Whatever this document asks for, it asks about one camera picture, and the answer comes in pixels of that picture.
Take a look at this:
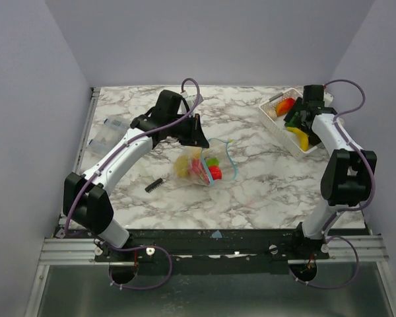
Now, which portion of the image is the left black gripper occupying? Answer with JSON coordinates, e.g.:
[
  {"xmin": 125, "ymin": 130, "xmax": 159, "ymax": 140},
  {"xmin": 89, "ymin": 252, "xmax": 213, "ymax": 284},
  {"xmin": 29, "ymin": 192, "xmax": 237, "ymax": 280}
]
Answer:
[{"xmin": 168, "ymin": 113, "xmax": 210, "ymax": 148}]

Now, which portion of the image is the yellow banana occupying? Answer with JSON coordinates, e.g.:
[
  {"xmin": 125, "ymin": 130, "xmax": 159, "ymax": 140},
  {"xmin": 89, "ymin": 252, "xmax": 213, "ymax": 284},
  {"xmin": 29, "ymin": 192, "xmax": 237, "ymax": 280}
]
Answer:
[{"xmin": 286, "ymin": 127, "xmax": 310, "ymax": 151}]

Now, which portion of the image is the clear zip top bag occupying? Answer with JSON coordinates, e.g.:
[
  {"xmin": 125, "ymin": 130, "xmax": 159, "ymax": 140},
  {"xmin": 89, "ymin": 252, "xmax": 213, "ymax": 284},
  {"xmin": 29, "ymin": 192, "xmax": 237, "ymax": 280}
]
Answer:
[{"xmin": 173, "ymin": 138, "xmax": 238, "ymax": 186}]

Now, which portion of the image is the green lime fruit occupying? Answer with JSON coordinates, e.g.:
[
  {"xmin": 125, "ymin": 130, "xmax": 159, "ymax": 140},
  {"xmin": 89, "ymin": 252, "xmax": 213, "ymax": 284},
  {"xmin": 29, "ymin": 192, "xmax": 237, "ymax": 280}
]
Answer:
[{"xmin": 205, "ymin": 157, "xmax": 219, "ymax": 167}]

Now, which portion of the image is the yellow pear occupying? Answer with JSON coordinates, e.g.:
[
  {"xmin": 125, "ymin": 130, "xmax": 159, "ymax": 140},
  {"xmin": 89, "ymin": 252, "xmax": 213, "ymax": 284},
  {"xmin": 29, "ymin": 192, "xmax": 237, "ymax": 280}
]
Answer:
[{"xmin": 174, "ymin": 155, "xmax": 190, "ymax": 178}]

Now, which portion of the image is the red strawberry toy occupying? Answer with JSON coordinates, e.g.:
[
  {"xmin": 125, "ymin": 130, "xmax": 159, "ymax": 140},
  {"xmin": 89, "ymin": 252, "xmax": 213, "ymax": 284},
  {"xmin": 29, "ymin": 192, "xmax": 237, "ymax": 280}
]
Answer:
[{"xmin": 208, "ymin": 165, "xmax": 222, "ymax": 180}]

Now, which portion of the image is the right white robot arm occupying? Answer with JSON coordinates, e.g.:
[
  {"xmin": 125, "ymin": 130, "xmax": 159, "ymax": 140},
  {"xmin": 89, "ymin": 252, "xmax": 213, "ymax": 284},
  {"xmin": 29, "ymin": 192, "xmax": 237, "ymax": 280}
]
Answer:
[{"xmin": 284, "ymin": 85, "xmax": 377, "ymax": 259}]

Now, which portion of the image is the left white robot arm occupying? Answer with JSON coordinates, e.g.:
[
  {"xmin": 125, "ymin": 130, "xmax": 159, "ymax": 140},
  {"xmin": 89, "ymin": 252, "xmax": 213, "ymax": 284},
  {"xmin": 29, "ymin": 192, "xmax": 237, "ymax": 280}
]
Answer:
[{"xmin": 63, "ymin": 90, "xmax": 209, "ymax": 261}]

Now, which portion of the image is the white plastic basket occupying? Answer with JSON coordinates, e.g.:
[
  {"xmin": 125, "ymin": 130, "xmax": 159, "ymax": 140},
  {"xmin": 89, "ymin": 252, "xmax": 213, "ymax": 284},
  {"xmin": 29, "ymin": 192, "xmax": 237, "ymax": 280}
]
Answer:
[{"xmin": 258, "ymin": 88, "xmax": 337, "ymax": 158}]

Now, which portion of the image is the small garlic bulb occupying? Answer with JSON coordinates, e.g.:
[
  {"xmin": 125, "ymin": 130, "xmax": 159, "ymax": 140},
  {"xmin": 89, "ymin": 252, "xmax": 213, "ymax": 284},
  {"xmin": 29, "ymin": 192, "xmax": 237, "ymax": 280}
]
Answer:
[{"xmin": 267, "ymin": 108, "xmax": 277, "ymax": 120}]

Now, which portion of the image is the black comb strip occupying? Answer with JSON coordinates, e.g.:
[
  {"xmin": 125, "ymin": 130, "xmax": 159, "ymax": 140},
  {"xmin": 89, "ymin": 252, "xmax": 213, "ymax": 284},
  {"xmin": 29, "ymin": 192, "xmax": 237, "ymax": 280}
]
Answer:
[{"xmin": 145, "ymin": 178, "xmax": 164, "ymax": 193}]

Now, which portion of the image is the clear plastic screw box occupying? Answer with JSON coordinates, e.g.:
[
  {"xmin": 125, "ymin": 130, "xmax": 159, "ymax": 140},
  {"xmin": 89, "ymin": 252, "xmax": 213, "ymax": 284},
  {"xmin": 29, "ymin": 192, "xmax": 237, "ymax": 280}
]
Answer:
[{"xmin": 88, "ymin": 115, "xmax": 130, "ymax": 157}]

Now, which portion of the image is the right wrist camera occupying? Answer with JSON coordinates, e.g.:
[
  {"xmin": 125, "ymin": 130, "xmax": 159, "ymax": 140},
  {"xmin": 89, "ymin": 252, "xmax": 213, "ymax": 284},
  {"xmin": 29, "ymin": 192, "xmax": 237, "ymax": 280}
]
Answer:
[{"xmin": 323, "ymin": 90, "xmax": 334, "ymax": 107}]

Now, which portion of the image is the aluminium frame rail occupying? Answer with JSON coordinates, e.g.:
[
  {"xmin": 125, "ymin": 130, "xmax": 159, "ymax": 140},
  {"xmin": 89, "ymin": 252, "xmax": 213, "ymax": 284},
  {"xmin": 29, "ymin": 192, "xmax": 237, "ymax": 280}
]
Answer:
[{"xmin": 38, "ymin": 87, "xmax": 101, "ymax": 266}]

